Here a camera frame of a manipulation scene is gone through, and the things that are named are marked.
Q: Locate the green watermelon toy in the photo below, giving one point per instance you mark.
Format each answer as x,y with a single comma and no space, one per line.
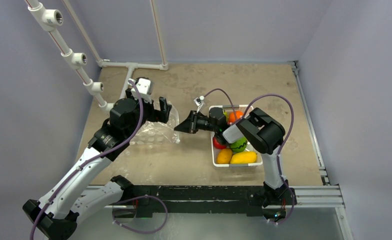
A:
239,146

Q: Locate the clear zip top bag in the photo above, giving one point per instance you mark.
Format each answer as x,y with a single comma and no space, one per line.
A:
156,133

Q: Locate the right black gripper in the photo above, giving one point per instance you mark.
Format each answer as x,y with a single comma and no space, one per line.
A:
194,122

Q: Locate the red apple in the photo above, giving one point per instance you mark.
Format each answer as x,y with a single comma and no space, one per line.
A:
218,143

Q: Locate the orange mango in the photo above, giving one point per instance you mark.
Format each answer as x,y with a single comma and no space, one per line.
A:
224,156

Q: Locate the orange fruit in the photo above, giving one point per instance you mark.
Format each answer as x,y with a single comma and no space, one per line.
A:
233,116

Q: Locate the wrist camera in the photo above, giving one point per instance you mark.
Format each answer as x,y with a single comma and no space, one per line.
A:
142,85
199,101

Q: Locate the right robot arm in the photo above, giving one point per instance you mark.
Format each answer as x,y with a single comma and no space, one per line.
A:
258,129

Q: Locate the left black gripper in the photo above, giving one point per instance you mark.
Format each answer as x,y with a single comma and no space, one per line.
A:
156,115

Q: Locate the aluminium rail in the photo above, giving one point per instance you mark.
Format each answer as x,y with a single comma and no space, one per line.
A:
340,208

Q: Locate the white plastic basket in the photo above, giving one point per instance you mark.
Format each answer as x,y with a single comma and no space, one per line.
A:
249,148

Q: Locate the white pvc pipe frame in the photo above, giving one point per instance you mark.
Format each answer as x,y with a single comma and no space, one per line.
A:
50,19

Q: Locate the yellow mango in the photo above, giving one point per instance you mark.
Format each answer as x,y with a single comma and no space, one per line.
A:
245,157

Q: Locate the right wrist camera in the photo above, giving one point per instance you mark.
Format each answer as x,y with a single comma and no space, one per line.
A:
199,101

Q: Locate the black base bar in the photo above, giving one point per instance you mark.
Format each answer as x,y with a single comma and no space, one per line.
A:
253,201

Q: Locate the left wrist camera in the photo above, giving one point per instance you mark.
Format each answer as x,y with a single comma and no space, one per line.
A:
142,85

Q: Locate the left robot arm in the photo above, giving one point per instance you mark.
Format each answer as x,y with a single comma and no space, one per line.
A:
58,213

